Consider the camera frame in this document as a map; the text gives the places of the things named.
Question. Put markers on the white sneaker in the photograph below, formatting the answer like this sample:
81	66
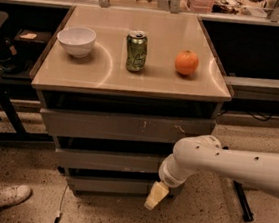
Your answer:
5	197

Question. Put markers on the orange fruit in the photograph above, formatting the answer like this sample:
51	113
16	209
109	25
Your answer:
186	62

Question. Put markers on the green soda can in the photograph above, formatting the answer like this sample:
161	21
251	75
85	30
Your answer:
136	50

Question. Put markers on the grey drawer cabinet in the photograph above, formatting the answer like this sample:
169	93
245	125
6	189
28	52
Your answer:
150	80

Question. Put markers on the grey drawer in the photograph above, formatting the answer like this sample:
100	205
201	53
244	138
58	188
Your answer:
118	126
109	185
107	160

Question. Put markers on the pink stacked bin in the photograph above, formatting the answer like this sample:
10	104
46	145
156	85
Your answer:
200	6

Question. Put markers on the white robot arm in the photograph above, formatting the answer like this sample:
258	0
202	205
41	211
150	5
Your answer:
192	154

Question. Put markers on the black stand leg bar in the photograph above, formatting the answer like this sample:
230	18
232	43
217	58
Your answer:
247	213

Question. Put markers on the grey bottom drawer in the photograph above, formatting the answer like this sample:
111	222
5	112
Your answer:
109	185

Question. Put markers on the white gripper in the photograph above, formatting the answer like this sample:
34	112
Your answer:
168	178

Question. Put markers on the white ceramic bowl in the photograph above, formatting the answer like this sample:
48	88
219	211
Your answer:
77	41

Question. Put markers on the grey top drawer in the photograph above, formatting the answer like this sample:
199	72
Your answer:
118	126

